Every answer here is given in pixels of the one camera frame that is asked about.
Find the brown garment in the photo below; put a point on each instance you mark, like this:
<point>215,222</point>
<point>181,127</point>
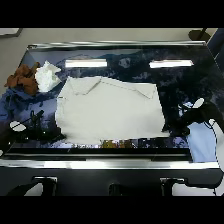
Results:
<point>23,78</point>

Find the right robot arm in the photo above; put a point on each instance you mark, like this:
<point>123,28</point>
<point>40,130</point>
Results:
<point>204,113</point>

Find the dark blue garment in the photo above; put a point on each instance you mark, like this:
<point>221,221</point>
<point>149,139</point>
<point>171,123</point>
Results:
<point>16,100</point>

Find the white garment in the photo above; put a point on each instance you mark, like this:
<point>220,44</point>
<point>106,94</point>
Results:
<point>46,77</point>

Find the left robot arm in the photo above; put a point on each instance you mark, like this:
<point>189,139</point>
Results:
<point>20,132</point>

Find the light blue garment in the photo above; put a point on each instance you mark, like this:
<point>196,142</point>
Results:
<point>201,143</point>

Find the beige shirt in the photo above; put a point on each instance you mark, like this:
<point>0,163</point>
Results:
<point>110,111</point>

